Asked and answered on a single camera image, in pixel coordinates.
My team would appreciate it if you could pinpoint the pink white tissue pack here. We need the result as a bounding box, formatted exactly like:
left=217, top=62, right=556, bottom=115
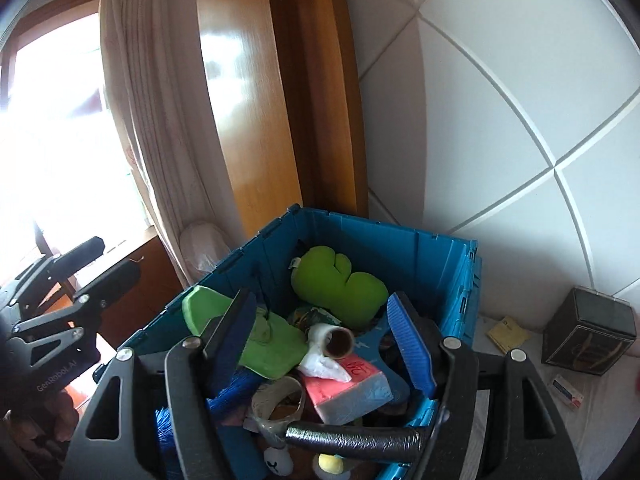
left=302, top=354, right=394, bottom=426

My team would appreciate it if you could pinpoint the white paper roll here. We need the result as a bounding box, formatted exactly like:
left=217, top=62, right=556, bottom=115
left=307, top=323, right=355, bottom=360

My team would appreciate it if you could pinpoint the green cloth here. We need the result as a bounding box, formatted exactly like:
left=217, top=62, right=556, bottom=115
left=181, top=285, right=307, bottom=380

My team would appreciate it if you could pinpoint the yellow sticky note pad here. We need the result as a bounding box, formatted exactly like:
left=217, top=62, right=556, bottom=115
left=486, top=316, right=530, bottom=354

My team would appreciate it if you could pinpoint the white red toothpaste box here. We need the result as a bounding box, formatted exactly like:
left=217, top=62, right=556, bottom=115
left=548, top=374, right=584, bottom=410

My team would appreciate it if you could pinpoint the yellow pompom toy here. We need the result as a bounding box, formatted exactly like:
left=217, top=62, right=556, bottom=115
left=312, top=454, right=352, bottom=480

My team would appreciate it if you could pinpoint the clear tape roll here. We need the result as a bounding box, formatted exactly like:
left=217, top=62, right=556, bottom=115
left=250, top=376, right=306, bottom=439

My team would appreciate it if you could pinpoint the green plush toy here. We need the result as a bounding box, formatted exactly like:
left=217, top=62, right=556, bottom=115
left=290, top=246, right=390, bottom=332

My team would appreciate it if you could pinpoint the cream window curtain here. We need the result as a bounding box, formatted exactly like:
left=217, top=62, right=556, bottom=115
left=99, top=0, right=244, bottom=286

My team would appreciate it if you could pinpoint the black gift box gold handle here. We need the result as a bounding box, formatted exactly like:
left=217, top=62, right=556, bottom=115
left=541, top=286, right=637, bottom=376

